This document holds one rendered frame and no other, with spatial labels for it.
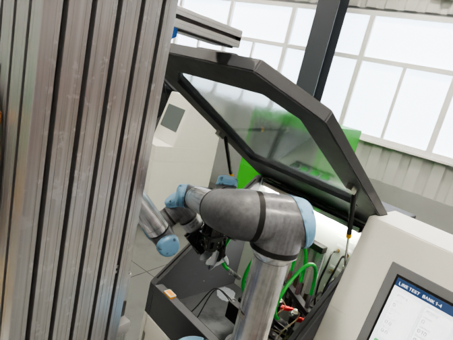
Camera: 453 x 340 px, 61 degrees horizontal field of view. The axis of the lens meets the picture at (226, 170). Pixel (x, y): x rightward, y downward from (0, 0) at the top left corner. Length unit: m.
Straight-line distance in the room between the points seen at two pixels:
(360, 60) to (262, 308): 4.90
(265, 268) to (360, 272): 0.62
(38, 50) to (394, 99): 5.05
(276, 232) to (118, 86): 0.43
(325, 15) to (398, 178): 2.34
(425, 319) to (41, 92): 1.22
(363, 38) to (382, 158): 1.64
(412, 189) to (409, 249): 4.01
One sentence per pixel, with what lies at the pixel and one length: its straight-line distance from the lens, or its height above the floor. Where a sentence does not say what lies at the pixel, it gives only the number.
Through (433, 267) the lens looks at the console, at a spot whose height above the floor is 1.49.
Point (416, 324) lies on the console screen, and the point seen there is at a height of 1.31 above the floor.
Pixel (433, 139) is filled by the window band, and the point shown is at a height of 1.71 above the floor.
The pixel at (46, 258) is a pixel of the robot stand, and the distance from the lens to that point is 0.75.
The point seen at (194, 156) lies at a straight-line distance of 4.57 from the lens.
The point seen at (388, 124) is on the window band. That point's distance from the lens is 5.47.
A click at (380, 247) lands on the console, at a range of 1.43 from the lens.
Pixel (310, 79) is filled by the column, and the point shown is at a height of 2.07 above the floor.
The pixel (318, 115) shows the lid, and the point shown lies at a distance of 0.97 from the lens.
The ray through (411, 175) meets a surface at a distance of 5.39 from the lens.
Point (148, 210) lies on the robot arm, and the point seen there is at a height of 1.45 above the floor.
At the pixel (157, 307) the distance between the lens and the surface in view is 1.82.
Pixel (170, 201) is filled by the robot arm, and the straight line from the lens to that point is 1.39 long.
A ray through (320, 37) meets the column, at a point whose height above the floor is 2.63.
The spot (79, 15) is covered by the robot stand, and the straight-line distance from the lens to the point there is 0.65.
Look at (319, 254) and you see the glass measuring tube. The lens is 1.77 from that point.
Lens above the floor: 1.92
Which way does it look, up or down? 14 degrees down
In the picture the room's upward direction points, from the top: 13 degrees clockwise
